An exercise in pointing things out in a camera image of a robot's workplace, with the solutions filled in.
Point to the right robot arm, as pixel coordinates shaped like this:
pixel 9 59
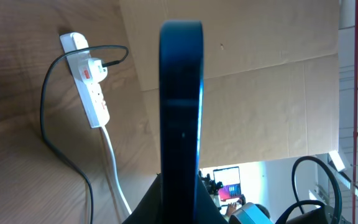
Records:
pixel 318 216

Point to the laptop with lit screen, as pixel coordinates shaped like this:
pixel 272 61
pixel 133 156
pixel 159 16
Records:
pixel 231 181

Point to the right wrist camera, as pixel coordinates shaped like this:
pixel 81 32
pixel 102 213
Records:
pixel 249 214

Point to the blue Galaxy smartphone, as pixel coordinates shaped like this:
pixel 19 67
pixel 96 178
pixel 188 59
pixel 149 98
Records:
pixel 181 51

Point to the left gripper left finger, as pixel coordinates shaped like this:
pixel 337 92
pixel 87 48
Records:
pixel 149 209

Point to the cardboard panel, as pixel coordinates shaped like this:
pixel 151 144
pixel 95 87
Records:
pixel 271 74

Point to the white power strip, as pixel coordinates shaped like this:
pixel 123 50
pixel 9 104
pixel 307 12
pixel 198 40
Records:
pixel 91 96

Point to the red metal rack pole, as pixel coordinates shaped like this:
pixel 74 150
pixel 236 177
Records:
pixel 355 111

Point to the white USB charger adapter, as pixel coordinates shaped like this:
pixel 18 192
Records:
pixel 92 71

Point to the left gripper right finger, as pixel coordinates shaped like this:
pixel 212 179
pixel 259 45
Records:
pixel 206 211

